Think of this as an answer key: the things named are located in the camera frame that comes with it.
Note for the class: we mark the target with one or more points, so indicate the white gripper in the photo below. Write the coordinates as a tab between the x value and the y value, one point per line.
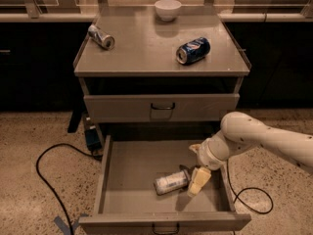
205	157

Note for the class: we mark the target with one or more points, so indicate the blue white plastic bottle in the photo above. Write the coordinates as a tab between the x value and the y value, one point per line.
172	182

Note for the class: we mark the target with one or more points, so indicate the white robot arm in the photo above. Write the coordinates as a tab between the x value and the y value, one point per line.
239	133

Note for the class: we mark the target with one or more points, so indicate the grey top drawer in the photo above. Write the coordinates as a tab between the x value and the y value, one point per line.
137	108

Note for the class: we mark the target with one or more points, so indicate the open grey middle drawer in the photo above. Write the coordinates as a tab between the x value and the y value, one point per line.
127	202

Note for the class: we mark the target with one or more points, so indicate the grey drawer cabinet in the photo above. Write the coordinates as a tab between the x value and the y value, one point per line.
143	62

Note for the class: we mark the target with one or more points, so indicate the blue power adapter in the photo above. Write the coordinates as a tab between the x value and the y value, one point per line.
93	142

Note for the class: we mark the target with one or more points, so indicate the blue soda can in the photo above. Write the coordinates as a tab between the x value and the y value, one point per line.
193	51

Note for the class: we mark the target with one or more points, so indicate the blue tape cross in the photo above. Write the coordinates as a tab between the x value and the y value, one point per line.
64	228

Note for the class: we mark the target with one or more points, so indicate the white bowl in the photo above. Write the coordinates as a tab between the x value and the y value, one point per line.
167	10

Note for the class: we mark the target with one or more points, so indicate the silver soda can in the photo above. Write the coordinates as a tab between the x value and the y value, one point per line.
103	39

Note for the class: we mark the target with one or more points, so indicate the dark base cabinets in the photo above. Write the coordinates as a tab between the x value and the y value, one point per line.
36	72

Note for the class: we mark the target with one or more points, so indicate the black middle drawer handle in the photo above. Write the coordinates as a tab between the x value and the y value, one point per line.
165	230

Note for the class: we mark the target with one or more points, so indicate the black drawer handle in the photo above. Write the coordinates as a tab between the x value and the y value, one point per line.
157	107
165	230

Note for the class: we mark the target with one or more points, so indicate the black top drawer handle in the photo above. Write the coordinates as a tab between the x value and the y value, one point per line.
157	107

